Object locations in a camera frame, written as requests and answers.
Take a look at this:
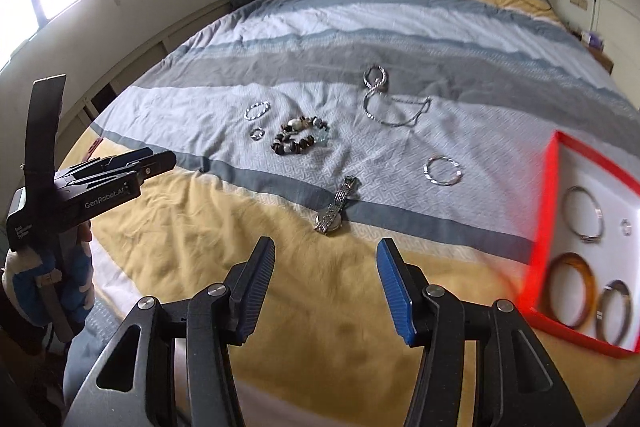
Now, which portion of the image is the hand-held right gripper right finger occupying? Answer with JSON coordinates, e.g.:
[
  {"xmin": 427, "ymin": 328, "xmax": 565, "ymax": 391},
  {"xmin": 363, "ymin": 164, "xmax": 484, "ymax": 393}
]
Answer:
[{"xmin": 377, "ymin": 238, "xmax": 586, "ymax": 427}]

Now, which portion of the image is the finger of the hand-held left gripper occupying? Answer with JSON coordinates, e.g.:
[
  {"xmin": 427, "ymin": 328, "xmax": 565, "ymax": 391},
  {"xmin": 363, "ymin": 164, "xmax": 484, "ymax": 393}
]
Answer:
[
  {"xmin": 87, "ymin": 151, "xmax": 177, "ymax": 184},
  {"xmin": 65, "ymin": 147, "xmax": 153, "ymax": 180}
]

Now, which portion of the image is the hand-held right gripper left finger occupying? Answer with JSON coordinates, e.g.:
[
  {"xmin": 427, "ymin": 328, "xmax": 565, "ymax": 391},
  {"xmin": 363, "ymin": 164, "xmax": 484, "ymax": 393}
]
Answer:
[{"xmin": 62, "ymin": 237, "xmax": 277, "ymax": 427}]

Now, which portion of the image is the silver metal wristwatch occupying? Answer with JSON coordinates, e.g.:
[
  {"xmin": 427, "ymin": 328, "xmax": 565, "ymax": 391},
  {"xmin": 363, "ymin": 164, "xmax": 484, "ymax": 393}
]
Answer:
[{"xmin": 314, "ymin": 176, "xmax": 360, "ymax": 235}]

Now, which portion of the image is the thin twisted silver bangle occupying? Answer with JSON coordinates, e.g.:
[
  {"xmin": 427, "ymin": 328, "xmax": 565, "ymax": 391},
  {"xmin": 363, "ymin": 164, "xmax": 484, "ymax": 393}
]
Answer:
[{"xmin": 423, "ymin": 155, "xmax": 463, "ymax": 186}]

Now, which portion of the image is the brown beaded bracelet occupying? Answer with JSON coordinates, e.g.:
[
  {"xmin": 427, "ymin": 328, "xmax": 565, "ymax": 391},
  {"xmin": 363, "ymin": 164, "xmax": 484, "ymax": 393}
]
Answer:
[{"xmin": 271, "ymin": 117, "xmax": 331, "ymax": 155}]

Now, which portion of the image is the silver chain necklace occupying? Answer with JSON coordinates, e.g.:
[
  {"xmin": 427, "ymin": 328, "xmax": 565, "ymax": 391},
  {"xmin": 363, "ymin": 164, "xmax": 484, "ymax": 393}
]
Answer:
[{"xmin": 363, "ymin": 92, "xmax": 432, "ymax": 128}]

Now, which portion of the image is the red jewelry box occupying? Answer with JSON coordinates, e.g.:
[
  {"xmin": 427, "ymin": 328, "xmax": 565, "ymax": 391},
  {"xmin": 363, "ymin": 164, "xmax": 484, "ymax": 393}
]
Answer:
[{"xmin": 517, "ymin": 131, "xmax": 640, "ymax": 359}]

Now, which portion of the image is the person's left hand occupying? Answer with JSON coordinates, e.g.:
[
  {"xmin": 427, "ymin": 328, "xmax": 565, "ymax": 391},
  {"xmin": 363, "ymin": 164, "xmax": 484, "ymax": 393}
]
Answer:
[{"xmin": 0, "ymin": 222, "xmax": 94, "ymax": 328}]

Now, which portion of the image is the white low shelf unit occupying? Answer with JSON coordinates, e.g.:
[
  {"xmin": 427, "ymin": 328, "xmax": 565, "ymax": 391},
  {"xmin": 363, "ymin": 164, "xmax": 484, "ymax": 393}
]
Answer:
[{"xmin": 0, "ymin": 0, "xmax": 237, "ymax": 128}]

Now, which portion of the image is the amber bangle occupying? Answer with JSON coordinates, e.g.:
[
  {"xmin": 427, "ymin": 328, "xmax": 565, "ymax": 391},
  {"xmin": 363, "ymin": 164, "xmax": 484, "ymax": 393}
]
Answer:
[{"xmin": 548, "ymin": 252, "xmax": 596, "ymax": 329}]

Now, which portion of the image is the plain silver bangle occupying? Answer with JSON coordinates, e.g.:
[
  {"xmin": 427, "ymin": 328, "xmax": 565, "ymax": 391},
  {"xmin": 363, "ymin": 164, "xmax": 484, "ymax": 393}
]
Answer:
[{"xmin": 564, "ymin": 185, "xmax": 606, "ymax": 245}]

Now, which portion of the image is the dark grey bangle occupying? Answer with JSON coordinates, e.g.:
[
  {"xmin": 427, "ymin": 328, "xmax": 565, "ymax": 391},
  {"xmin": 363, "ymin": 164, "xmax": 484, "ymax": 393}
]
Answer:
[{"xmin": 595, "ymin": 279, "xmax": 632, "ymax": 345}]

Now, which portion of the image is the striped yellow grey blanket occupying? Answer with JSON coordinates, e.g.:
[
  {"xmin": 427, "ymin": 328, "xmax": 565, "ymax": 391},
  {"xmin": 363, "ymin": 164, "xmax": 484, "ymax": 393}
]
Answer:
[{"xmin": 60, "ymin": 0, "xmax": 640, "ymax": 427}]

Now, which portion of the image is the wooden nightstand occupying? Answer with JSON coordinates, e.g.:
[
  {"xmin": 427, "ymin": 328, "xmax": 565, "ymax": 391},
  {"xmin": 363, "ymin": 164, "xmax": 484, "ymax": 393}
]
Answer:
[{"xmin": 585, "ymin": 46, "xmax": 615, "ymax": 75}]

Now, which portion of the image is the white wardrobe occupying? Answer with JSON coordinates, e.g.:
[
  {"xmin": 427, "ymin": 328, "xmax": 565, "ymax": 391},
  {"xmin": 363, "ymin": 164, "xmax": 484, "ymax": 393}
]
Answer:
[{"xmin": 597, "ymin": 0, "xmax": 640, "ymax": 108}]

